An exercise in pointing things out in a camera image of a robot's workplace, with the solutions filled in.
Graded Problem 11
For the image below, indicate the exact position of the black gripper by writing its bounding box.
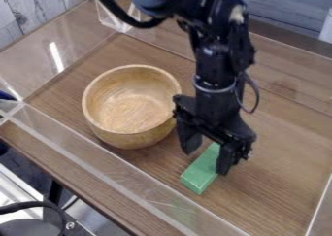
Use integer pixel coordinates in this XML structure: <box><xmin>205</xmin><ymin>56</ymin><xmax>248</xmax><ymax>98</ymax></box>
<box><xmin>170</xmin><ymin>84</ymin><xmax>258</xmax><ymax>176</ymax></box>

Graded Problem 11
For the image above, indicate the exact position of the green rectangular block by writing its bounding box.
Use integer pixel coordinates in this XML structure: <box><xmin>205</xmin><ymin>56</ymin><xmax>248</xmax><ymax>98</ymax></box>
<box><xmin>180</xmin><ymin>143</ymin><xmax>220</xmax><ymax>195</ymax></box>

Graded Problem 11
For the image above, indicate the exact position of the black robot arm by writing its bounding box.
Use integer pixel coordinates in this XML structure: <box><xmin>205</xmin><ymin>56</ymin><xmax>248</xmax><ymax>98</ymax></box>
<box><xmin>132</xmin><ymin>0</ymin><xmax>258</xmax><ymax>175</ymax></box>

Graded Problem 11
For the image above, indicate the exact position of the wooden brown bowl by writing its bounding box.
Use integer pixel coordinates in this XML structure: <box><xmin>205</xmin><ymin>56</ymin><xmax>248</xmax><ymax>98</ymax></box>
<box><xmin>81</xmin><ymin>64</ymin><xmax>181</xmax><ymax>150</ymax></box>

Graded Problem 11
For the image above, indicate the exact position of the black table leg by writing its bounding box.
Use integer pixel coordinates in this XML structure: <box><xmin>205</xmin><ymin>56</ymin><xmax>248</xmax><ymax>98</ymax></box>
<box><xmin>48</xmin><ymin>181</ymin><xmax>64</xmax><ymax>205</ymax></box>

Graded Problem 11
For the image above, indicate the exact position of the clear acrylic tray wall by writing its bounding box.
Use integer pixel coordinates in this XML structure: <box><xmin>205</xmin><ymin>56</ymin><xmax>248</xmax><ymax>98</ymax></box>
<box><xmin>0</xmin><ymin>83</ymin><xmax>249</xmax><ymax>236</ymax></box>

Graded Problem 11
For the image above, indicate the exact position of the clear acrylic corner bracket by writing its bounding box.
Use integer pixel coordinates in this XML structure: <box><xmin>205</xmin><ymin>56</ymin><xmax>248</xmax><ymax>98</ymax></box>
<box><xmin>96</xmin><ymin>0</ymin><xmax>141</xmax><ymax>33</ymax></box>

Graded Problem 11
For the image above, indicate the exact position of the black cable bottom left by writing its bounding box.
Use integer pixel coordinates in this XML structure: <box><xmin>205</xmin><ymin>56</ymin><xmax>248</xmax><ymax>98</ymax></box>
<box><xmin>0</xmin><ymin>199</ymin><xmax>70</xmax><ymax>236</ymax></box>

